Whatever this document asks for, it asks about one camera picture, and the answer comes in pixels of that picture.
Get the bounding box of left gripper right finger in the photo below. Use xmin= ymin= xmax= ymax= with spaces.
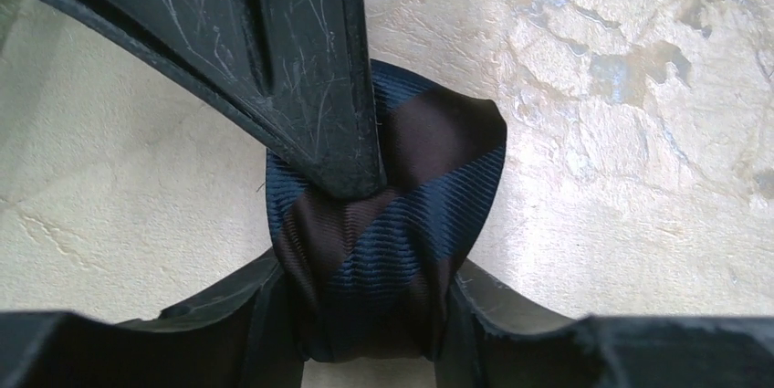
xmin=434 ymin=261 xmax=773 ymax=388

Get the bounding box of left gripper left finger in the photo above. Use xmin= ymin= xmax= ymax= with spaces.
xmin=1 ymin=251 xmax=304 ymax=387

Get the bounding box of dark navy striped tie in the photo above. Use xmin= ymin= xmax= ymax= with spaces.
xmin=266 ymin=61 xmax=507 ymax=362

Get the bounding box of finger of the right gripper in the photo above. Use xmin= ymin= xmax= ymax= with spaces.
xmin=40 ymin=0 xmax=386 ymax=199

